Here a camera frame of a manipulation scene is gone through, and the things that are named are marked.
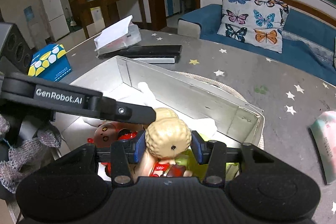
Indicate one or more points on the beige peanut toy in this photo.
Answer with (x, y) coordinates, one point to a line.
(168, 136)

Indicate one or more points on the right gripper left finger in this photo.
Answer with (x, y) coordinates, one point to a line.
(124, 156)

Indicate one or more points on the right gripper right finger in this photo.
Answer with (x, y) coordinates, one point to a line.
(212, 153)

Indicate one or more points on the red round toy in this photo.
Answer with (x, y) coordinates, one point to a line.
(105, 134)

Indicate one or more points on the blue yellow tissue box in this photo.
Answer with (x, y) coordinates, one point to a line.
(50, 63)

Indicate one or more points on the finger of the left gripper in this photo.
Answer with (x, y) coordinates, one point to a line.
(113, 110)

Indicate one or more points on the white refrigerator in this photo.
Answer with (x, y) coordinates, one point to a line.
(56, 18)

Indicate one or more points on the blue sofa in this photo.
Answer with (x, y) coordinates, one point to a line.
(304, 42)

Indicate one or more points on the grey gloved hand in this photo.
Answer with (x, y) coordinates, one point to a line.
(36, 138)

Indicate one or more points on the green round toy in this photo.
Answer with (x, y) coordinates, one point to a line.
(188, 160)

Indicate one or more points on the butterfly print pillow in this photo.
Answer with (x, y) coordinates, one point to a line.
(256, 22)

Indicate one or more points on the red doll figurine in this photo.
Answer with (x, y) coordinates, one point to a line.
(151, 166)

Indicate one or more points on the pink soft tissue pack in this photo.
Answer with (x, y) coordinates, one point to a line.
(323, 131)

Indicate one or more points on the white plush toy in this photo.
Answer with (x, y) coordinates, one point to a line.
(206, 127)

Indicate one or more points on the grey storage box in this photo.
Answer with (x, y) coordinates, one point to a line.
(237, 121)

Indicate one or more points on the black flat remote box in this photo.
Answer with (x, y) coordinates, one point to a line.
(159, 54)

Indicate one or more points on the wooden cabinet counter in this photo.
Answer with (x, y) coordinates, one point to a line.
(109, 12)

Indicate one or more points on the white open tissue box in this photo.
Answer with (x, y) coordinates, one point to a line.
(118, 36)

